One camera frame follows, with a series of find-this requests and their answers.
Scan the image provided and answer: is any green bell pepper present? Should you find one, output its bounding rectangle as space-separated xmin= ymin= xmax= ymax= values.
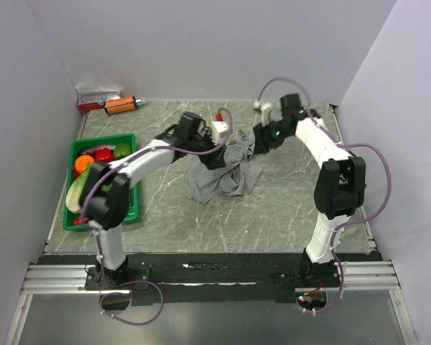
xmin=113 ymin=142 xmax=132 ymax=160

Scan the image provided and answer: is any green lettuce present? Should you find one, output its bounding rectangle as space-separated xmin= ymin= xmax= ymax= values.
xmin=65 ymin=163 xmax=92 ymax=213

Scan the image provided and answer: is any orange cylinder tool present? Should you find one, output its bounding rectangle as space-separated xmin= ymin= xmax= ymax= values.
xmin=103 ymin=96 xmax=147 ymax=115

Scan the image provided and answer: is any aluminium rail frame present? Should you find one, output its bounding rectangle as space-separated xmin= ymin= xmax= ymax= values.
xmin=6 ymin=254 xmax=417 ymax=344

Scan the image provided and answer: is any green plastic crate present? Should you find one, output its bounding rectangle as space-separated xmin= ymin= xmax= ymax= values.
xmin=62 ymin=133 xmax=141 ymax=232

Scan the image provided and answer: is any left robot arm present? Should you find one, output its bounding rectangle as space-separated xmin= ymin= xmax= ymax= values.
xmin=80 ymin=108 xmax=233 ymax=289

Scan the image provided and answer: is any purple cable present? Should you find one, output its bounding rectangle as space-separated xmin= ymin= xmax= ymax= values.
xmin=256 ymin=76 xmax=392 ymax=317
xmin=79 ymin=107 xmax=233 ymax=326

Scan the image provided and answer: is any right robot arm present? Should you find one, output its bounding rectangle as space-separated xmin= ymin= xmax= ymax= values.
xmin=253 ymin=94 xmax=366 ymax=287

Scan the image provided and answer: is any red chili pepper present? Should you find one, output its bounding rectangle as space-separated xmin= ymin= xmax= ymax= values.
xmin=72 ymin=217 xmax=89 ymax=226

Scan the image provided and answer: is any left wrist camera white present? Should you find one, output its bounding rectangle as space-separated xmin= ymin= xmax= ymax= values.
xmin=210 ymin=113 xmax=232 ymax=145

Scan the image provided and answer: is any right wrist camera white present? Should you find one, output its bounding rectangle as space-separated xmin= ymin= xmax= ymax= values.
xmin=254 ymin=101 xmax=274 ymax=127

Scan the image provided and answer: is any red white box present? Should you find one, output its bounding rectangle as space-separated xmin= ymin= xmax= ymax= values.
xmin=77 ymin=91 xmax=121 ymax=113

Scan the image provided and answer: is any purple eggplant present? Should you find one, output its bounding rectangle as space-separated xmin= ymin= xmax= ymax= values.
xmin=78 ymin=144 xmax=116 ymax=155

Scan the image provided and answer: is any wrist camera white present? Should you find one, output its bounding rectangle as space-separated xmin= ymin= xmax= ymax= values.
xmin=210 ymin=113 xmax=232 ymax=145
xmin=254 ymin=101 xmax=274 ymax=127

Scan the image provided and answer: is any grey garment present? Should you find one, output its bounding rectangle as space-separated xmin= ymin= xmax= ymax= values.
xmin=184 ymin=130 xmax=263 ymax=204

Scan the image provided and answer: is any red bell pepper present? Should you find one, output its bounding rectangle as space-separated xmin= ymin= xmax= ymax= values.
xmin=94 ymin=148 xmax=115 ymax=163

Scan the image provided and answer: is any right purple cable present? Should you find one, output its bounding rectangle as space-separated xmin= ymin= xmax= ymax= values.
xmin=256 ymin=76 xmax=392 ymax=317

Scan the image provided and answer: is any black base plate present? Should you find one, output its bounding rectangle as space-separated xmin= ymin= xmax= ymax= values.
xmin=85 ymin=253 xmax=394 ymax=306

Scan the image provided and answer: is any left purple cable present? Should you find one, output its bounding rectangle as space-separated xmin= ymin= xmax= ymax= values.
xmin=79 ymin=107 xmax=233 ymax=326

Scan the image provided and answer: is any orange fruit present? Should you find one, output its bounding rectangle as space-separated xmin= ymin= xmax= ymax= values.
xmin=74 ymin=155 xmax=95 ymax=174

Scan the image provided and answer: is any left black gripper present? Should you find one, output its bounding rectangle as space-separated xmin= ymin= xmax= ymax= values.
xmin=187 ymin=126 xmax=226 ymax=170

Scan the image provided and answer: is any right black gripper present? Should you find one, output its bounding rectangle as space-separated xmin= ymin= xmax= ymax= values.
xmin=252 ymin=119 xmax=293 ymax=157

